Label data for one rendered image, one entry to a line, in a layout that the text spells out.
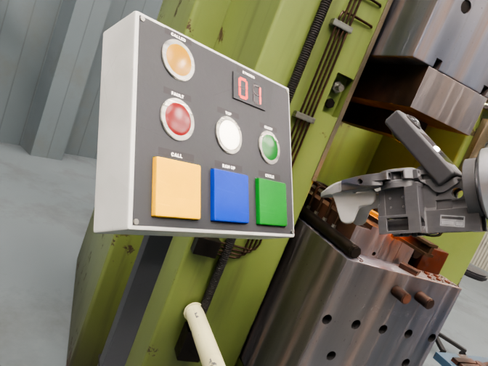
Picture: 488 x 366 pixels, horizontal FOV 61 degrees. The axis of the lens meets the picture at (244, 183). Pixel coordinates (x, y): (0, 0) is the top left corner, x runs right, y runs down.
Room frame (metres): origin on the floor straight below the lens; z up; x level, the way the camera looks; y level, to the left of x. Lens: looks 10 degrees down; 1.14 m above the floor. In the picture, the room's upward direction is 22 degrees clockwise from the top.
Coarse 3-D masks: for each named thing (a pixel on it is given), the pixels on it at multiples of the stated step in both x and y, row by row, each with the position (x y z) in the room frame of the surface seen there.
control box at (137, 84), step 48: (144, 48) 0.53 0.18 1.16; (192, 48) 0.61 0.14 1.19; (144, 96) 0.51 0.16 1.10; (192, 96) 0.58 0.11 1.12; (288, 96) 0.79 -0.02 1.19; (144, 144) 0.50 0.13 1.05; (192, 144) 0.56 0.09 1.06; (240, 144) 0.64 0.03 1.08; (288, 144) 0.75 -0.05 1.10; (96, 192) 0.51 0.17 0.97; (144, 192) 0.48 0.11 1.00; (288, 192) 0.72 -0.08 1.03
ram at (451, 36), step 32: (416, 0) 0.98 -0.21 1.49; (448, 0) 0.93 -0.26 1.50; (480, 0) 0.96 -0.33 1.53; (384, 32) 1.04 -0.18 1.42; (416, 32) 0.94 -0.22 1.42; (448, 32) 0.94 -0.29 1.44; (480, 32) 0.98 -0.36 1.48; (416, 64) 0.97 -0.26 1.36; (448, 64) 0.96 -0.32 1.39; (480, 64) 0.99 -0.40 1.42
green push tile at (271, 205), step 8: (256, 184) 0.65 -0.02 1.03; (264, 184) 0.66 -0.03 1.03; (272, 184) 0.67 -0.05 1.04; (280, 184) 0.69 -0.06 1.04; (256, 192) 0.64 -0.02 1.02; (264, 192) 0.65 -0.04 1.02; (272, 192) 0.67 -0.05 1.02; (280, 192) 0.68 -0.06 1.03; (256, 200) 0.64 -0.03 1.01; (264, 200) 0.65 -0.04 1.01; (272, 200) 0.66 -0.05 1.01; (280, 200) 0.68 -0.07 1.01; (256, 208) 0.64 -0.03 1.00; (264, 208) 0.64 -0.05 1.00; (272, 208) 0.66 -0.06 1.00; (280, 208) 0.67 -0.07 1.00; (256, 216) 0.63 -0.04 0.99; (264, 216) 0.64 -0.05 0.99; (272, 216) 0.65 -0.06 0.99; (280, 216) 0.67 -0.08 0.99; (256, 224) 0.63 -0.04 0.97; (264, 224) 0.64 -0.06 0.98; (272, 224) 0.65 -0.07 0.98; (280, 224) 0.67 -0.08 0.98
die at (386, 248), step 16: (320, 192) 1.19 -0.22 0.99; (320, 208) 1.08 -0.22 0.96; (336, 208) 1.07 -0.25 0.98; (336, 224) 1.00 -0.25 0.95; (352, 224) 0.95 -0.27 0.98; (368, 224) 0.97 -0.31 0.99; (352, 240) 0.94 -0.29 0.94; (368, 240) 0.96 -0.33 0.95; (384, 240) 0.98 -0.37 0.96; (384, 256) 0.99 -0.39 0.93; (400, 256) 1.01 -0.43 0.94
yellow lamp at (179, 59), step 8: (168, 48) 0.56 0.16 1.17; (176, 48) 0.58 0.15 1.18; (168, 56) 0.56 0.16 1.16; (176, 56) 0.57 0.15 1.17; (184, 56) 0.58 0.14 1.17; (168, 64) 0.56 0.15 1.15; (176, 64) 0.57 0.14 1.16; (184, 64) 0.58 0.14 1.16; (176, 72) 0.57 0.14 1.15; (184, 72) 0.58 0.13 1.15
